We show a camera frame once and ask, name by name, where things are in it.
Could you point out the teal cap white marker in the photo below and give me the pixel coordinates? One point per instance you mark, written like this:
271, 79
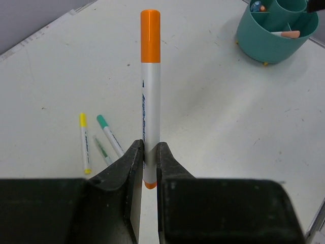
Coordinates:
110, 136

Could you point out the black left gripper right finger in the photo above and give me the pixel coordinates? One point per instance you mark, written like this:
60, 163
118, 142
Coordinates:
220, 210

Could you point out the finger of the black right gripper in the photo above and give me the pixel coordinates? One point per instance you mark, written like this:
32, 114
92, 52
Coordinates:
315, 5

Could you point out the orange cap white marker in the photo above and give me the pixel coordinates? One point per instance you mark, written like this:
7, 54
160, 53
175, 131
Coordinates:
150, 79

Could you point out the teal round organizer container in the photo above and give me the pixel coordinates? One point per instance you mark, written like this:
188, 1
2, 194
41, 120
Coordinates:
272, 31

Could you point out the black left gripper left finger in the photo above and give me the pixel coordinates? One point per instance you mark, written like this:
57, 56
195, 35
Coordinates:
103, 209

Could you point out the pink cap white marker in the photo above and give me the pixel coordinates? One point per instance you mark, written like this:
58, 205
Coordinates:
292, 34

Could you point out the yellow cap white marker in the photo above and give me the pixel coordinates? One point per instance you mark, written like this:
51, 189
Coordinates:
84, 143

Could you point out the thin green pen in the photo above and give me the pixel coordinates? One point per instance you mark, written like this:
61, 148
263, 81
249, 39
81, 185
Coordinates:
102, 151

